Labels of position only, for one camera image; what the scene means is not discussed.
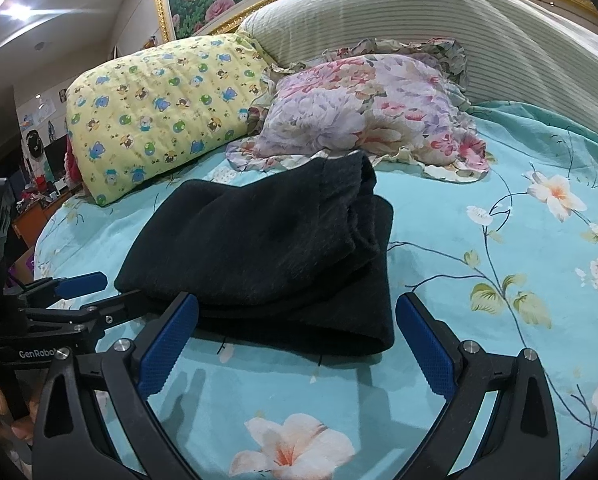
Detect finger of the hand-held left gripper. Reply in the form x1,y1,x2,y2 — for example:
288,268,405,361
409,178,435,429
14,271,108,302
26,290,152,335

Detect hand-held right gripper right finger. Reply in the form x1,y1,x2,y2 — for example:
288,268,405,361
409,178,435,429
395,291,562,480

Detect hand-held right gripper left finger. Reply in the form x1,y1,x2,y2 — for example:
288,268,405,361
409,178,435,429
30,291,202,480

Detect black pants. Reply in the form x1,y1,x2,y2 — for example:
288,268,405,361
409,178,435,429
114,150,396,356

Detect wooden desk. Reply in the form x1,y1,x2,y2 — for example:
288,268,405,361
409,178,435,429
12,192,75,248

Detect teal floral bed sheet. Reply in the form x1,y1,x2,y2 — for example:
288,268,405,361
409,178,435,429
33,100,598,480

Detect red cloth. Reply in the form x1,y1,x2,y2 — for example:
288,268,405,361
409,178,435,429
65,136,84,196

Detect black monitor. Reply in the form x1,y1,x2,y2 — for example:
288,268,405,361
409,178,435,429
44,139,70,182

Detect yellow animal print pillow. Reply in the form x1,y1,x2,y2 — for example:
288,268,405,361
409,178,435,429
65,30,275,207

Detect floral ruffled pillow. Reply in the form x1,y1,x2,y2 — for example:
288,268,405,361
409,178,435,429
225,37,490,182

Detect striped padded headboard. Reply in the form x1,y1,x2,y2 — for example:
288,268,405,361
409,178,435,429
191,0,598,151

